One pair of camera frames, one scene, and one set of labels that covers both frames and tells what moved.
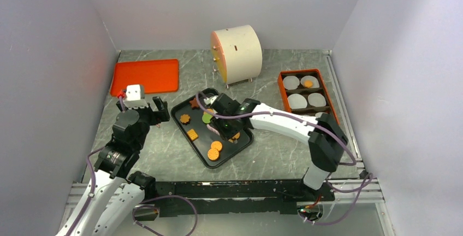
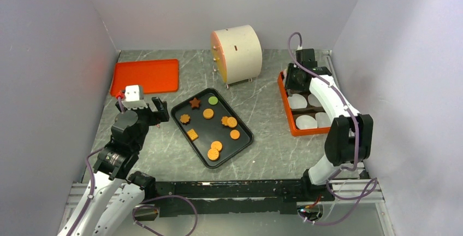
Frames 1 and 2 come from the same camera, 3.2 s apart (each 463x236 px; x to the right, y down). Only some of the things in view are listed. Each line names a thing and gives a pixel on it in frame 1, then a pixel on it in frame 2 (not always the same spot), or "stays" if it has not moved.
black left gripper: [162, 107] stays
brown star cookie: [194, 104] stays
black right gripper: [225, 134] → [292, 68]
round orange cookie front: [213, 154] stays
